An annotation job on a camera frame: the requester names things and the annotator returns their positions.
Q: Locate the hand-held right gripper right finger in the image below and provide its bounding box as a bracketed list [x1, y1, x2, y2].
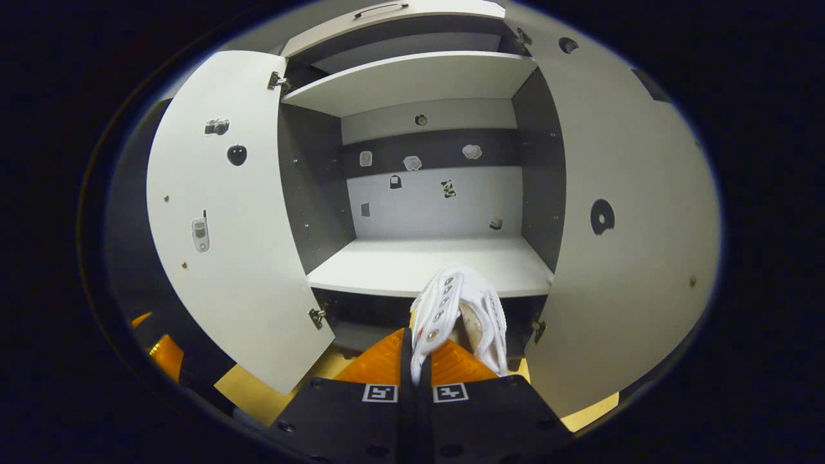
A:
[416, 338, 574, 464]

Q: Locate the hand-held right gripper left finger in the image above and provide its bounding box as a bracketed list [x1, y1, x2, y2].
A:
[267, 327, 413, 464]

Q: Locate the white shoe cabinet door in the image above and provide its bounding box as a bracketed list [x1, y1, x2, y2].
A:
[503, 3, 721, 418]
[146, 50, 336, 395]

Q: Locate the white canvas shoe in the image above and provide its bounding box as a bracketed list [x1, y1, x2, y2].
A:
[410, 265, 510, 387]

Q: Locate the white shoe cabinet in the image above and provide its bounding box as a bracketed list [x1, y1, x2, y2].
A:
[278, 0, 568, 358]

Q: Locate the white cabinet shelf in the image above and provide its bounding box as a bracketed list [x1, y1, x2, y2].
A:
[282, 51, 538, 118]
[307, 235, 555, 298]

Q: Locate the white cabinet drawer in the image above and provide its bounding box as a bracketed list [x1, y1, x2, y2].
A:
[280, 0, 507, 57]

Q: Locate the black backdrop cloth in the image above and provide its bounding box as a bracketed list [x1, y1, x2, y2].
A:
[103, 97, 188, 336]

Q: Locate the black drawer handle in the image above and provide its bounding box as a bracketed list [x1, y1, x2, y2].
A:
[353, 3, 409, 19]

